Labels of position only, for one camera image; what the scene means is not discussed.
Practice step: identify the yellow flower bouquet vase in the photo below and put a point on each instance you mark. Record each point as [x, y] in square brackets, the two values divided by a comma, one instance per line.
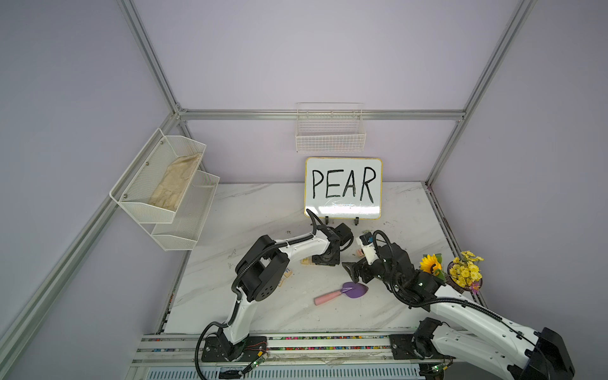
[465, 272]

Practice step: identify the beige cloth in shelf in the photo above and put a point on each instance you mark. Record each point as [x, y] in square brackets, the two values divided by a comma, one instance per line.
[173, 185]

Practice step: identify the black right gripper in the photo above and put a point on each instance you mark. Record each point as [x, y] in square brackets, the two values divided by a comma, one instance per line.
[361, 267]

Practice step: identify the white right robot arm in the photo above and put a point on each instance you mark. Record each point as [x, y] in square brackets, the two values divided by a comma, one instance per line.
[458, 328]

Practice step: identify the white mesh upper shelf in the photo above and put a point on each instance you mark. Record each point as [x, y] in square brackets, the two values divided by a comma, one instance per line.
[135, 187]

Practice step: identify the purple pink toy trowel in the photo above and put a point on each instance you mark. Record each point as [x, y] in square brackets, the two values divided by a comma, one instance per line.
[349, 289]

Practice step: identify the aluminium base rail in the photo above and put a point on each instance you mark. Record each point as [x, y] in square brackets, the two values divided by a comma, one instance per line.
[340, 355]

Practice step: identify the white wire wall basket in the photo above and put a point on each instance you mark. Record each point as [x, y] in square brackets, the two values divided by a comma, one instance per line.
[329, 127]

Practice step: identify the white mesh shelf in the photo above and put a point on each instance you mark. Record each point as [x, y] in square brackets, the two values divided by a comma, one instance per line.
[135, 187]
[185, 231]

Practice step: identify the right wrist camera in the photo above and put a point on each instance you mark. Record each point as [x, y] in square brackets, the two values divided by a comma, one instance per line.
[365, 243]

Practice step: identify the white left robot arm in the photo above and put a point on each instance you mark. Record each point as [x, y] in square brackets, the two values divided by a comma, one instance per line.
[259, 272]

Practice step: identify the whiteboard with yellow frame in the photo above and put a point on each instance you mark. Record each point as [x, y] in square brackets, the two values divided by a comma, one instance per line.
[344, 188]

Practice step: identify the white mesh lower shelf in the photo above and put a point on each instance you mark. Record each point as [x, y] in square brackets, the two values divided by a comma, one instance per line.
[185, 231]

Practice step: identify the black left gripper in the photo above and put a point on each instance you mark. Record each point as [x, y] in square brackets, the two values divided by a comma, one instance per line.
[316, 260]

